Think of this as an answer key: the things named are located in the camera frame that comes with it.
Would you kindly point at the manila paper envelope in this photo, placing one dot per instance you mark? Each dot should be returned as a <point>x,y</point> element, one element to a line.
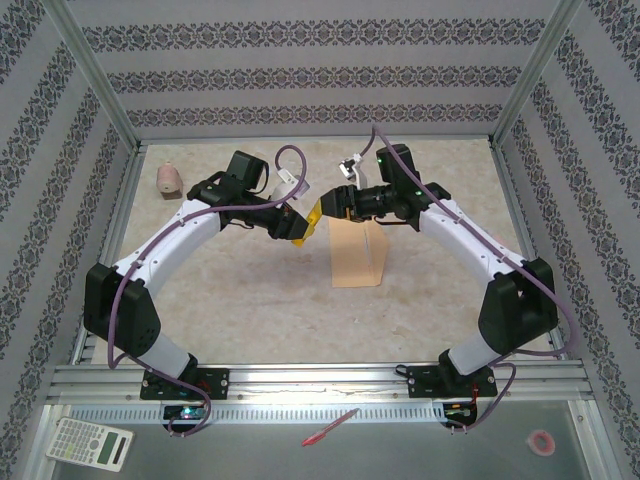
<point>350,260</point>

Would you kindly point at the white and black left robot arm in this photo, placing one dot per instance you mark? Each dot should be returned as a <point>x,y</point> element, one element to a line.
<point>165,245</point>

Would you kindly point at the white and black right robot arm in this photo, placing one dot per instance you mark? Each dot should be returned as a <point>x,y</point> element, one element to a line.
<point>460,240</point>

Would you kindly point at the pink thread spool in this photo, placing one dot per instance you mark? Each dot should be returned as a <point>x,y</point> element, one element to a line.
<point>169,180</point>

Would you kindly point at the red pen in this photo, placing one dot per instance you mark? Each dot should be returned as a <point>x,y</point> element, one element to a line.
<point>325,431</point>

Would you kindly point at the small circuit board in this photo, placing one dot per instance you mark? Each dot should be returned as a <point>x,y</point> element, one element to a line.
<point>460,410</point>
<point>186,413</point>

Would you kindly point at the white calculator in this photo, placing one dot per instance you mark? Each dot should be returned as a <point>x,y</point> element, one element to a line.
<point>85,442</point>

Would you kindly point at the red tape roll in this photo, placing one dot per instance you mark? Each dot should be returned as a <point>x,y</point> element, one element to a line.
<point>533,442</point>

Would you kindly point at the aluminium side rail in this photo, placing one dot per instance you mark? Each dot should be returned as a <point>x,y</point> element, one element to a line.
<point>117,225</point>
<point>515,200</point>

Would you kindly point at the aluminium front rail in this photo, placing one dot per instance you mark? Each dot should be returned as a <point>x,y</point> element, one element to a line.
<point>320,377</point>

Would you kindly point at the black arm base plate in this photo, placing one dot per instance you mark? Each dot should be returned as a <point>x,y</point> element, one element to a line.
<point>217,382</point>
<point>422,382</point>

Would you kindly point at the aluminium frame post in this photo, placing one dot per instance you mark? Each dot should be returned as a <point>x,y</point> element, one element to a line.
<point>535,70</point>
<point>96,70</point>

